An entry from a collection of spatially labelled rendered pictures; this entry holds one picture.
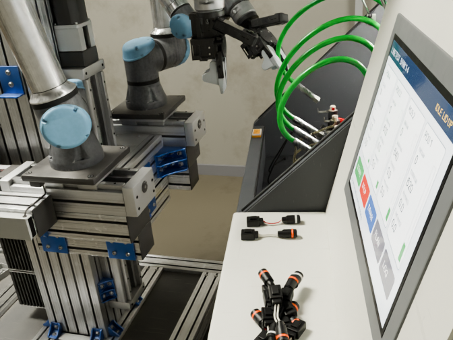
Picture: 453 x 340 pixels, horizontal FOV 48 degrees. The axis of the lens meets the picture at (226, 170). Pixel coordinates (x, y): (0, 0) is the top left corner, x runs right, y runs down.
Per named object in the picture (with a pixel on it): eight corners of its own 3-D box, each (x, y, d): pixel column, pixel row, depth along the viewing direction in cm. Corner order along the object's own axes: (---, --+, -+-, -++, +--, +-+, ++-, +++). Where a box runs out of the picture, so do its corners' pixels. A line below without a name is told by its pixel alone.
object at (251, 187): (255, 165, 190) (253, 125, 183) (267, 165, 190) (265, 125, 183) (239, 265, 135) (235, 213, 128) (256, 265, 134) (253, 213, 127)
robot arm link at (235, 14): (254, 1, 159) (238, -2, 153) (261, 12, 158) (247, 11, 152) (239, 17, 164) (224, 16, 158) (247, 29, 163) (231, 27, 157)
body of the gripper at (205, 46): (197, 56, 135) (192, 9, 130) (229, 54, 134) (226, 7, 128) (192, 63, 128) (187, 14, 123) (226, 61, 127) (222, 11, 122)
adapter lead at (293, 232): (240, 241, 111) (240, 233, 110) (241, 235, 113) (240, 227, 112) (297, 239, 110) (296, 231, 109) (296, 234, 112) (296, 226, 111)
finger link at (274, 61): (273, 81, 155) (259, 57, 157) (286, 69, 151) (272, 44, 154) (267, 81, 152) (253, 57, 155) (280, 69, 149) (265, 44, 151)
